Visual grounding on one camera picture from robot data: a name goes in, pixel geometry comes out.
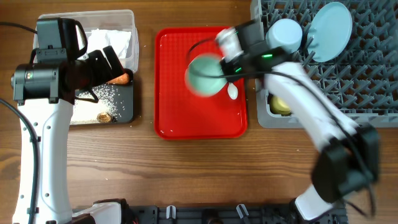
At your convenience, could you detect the white plastic spoon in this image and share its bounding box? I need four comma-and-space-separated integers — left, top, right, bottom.
227, 82, 238, 100

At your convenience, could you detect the black plastic tray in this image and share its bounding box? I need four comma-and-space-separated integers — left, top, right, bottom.
76, 69, 134, 124

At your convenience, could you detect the yellow plastic cup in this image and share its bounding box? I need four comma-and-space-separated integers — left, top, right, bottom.
269, 95, 292, 116

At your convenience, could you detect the light blue plate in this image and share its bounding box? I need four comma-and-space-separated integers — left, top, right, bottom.
307, 2, 353, 62

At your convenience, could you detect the grey dishwasher rack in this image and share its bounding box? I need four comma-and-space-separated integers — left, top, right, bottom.
250, 0, 397, 128

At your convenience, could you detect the orange carrot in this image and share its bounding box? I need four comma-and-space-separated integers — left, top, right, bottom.
107, 73, 130, 85

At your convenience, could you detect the clear plastic bin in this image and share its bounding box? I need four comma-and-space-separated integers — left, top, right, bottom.
39, 9, 139, 72

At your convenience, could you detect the brown food scrap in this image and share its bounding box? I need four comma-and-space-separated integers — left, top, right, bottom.
96, 112, 113, 123

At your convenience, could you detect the white rice pile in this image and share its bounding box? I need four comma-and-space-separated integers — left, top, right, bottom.
70, 84, 119, 125

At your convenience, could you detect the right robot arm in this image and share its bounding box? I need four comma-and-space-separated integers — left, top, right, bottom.
215, 21, 379, 223

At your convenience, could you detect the red serving tray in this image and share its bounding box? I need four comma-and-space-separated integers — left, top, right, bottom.
154, 27, 248, 140

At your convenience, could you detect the light blue bowl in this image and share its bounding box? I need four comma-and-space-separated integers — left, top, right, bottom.
265, 19, 303, 54

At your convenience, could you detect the white paper napkin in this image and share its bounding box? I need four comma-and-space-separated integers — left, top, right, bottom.
86, 29, 131, 58

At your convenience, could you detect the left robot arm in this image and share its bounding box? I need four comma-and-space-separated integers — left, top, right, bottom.
12, 18, 126, 223

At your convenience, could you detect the mint green bowl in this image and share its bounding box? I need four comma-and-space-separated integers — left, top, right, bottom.
185, 54, 227, 97

